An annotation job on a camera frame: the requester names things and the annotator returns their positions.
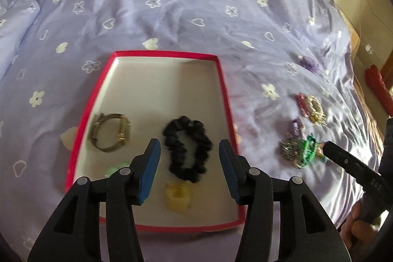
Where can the purple flower print folded quilt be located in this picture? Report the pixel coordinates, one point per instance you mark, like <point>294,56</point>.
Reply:
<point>15,22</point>

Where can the red shallow cardboard box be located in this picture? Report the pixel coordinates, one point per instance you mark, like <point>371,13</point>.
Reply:
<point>153,81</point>

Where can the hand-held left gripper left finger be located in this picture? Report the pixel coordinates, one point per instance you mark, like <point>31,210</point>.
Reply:
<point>150,170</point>

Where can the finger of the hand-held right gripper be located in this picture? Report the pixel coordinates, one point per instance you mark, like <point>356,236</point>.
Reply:
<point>344,160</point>

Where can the orange mattress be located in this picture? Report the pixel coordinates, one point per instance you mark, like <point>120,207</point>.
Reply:
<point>355,41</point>

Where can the purple fluffy scrunchie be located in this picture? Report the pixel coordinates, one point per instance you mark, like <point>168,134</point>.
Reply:
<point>310,64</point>

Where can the black fabric scrunchie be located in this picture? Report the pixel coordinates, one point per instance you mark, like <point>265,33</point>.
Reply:
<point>172,133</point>

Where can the red cloth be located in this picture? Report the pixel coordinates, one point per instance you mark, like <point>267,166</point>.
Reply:
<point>379,87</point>

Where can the purple hair clip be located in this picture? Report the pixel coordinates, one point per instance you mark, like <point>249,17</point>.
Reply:
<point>296,127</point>

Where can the person's right hand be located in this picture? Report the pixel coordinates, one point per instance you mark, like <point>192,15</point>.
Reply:
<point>356,231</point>

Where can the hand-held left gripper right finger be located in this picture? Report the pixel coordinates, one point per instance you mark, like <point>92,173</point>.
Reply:
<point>228,170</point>

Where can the purple flower print bed cover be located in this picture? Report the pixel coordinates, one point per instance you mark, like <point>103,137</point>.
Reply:
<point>184,4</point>

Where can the gold metal bangle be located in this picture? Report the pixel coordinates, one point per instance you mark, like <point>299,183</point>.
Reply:
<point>125,130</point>

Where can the yellow hair claw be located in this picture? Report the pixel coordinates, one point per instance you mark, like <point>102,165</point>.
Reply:
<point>178,197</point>

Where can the pink hair clip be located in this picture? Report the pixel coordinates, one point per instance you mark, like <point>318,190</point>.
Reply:
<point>301,102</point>

